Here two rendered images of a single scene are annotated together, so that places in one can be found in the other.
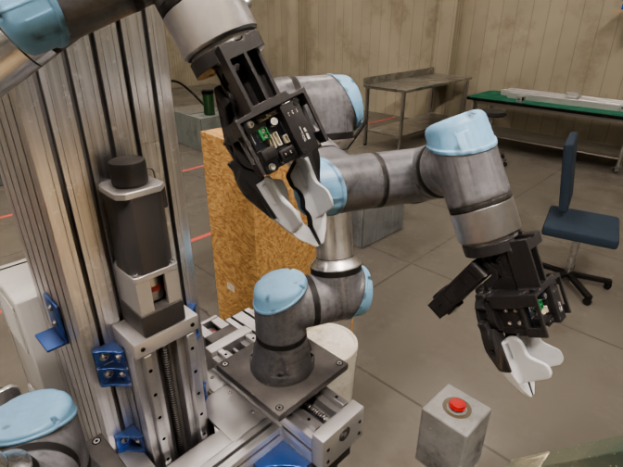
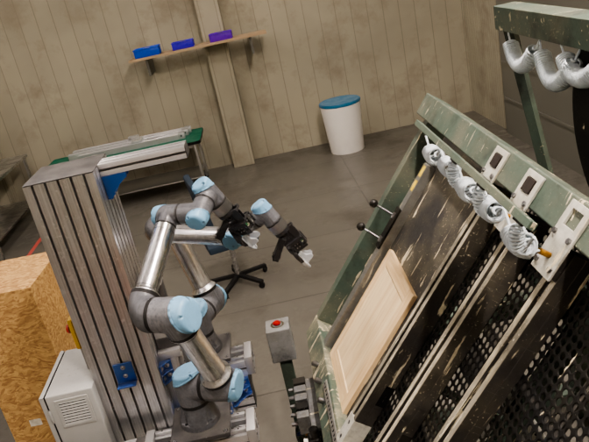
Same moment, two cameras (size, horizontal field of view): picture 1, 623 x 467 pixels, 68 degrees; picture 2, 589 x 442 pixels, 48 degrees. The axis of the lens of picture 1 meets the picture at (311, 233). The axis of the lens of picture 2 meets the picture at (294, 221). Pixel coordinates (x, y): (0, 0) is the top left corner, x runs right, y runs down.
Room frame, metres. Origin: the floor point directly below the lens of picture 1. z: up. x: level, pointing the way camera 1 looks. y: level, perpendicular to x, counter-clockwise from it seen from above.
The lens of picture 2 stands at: (-1.32, 1.53, 2.54)
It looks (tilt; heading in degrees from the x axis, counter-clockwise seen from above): 21 degrees down; 315
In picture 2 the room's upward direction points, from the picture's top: 12 degrees counter-clockwise
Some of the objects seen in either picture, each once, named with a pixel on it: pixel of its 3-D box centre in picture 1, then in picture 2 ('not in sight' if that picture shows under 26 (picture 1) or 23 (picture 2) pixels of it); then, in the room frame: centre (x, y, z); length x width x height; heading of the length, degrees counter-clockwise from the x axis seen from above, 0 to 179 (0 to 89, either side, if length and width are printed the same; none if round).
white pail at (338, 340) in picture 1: (326, 362); not in sight; (1.77, -0.08, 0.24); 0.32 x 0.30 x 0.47; 136
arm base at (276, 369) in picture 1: (281, 347); (202, 339); (0.85, 0.07, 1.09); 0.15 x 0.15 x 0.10
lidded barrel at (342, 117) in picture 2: not in sight; (344, 124); (4.26, -5.41, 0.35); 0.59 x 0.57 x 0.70; 136
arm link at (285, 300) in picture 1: (283, 304); (197, 317); (0.86, 0.06, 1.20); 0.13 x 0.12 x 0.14; 110
